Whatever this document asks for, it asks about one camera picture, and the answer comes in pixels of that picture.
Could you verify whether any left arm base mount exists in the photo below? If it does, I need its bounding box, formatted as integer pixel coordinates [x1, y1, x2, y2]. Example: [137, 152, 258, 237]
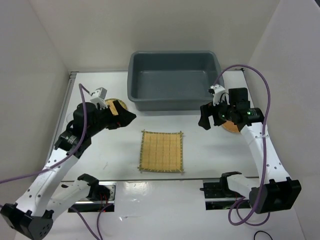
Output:
[67, 181, 116, 213]

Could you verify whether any round orange woven basket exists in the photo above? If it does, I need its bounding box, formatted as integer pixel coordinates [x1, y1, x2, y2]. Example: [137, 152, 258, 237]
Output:
[222, 121, 240, 134]

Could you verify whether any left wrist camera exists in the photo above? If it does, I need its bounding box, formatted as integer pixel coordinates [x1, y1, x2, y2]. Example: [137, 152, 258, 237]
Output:
[90, 87, 107, 107]

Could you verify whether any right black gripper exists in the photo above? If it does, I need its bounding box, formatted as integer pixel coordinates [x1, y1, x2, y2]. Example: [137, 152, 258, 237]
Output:
[197, 95, 235, 130]

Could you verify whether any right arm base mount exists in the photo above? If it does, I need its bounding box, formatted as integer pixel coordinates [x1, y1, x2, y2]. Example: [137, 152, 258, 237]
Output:
[199, 179, 243, 211]

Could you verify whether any square woven bamboo mat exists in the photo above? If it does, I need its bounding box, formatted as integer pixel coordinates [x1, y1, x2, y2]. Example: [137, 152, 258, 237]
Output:
[138, 130, 184, 174]

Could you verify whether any black cable loop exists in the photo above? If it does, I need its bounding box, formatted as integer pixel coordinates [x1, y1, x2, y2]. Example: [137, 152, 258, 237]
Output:
[253, 230, 274, 240]

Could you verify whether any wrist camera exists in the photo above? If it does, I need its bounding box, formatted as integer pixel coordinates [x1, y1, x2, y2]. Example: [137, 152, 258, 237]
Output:
[208, 84, 226, 106]
[90, 87, 107, 107]

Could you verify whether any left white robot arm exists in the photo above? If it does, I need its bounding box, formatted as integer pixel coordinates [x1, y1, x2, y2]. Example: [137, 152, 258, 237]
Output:
[0, 100, 137, 240]

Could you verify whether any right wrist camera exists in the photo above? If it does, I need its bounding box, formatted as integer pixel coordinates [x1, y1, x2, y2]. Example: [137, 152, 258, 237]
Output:
[208, 84, 226, 106]

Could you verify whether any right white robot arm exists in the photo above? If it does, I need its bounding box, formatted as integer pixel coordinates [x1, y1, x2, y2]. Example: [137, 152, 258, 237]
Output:
[198, 84, 302, 214]

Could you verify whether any round green-rimmed bamboo tray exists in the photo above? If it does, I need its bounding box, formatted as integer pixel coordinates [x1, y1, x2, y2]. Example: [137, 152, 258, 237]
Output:
[105, 98, 128, 115]

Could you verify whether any purple cable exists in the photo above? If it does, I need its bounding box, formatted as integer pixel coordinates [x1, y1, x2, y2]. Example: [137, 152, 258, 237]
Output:
[214, 64, 272, 225]
[0, 83, 103, 240]

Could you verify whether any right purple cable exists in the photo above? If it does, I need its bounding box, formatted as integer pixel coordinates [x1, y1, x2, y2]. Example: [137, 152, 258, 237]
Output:
[214, 64, 272, 225]

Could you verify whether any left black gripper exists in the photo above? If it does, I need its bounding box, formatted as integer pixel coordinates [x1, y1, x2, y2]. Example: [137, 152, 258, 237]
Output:
[89, 100, 137, 136]

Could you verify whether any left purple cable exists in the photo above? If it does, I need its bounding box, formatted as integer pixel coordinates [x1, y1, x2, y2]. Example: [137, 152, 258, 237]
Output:
[0, 83, 103, 240]

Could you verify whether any grey plastic bin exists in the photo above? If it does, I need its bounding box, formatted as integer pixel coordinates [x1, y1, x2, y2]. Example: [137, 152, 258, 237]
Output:
[127, 50, 224, 112]

